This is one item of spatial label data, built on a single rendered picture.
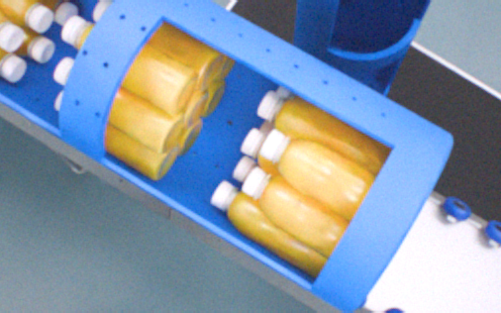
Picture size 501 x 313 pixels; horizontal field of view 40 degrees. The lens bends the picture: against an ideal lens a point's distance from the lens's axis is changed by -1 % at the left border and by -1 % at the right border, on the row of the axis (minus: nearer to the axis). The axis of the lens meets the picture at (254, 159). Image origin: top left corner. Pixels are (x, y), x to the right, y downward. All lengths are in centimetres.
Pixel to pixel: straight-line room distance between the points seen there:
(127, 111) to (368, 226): 37
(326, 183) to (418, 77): 122
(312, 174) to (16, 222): 143
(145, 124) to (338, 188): 28
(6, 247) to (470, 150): 138
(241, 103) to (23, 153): 122
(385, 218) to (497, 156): 125
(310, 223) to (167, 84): 26
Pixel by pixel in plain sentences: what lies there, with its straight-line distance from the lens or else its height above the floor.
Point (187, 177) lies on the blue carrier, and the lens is 110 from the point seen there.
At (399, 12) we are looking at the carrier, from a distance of 182.
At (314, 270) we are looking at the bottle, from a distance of 100.
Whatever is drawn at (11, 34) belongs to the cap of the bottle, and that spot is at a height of 112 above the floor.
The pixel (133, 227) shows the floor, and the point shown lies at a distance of 211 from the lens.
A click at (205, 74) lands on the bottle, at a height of 113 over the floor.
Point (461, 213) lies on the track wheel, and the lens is 112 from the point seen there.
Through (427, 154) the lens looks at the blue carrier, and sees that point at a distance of 88.
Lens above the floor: 204
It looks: 75 degrees down
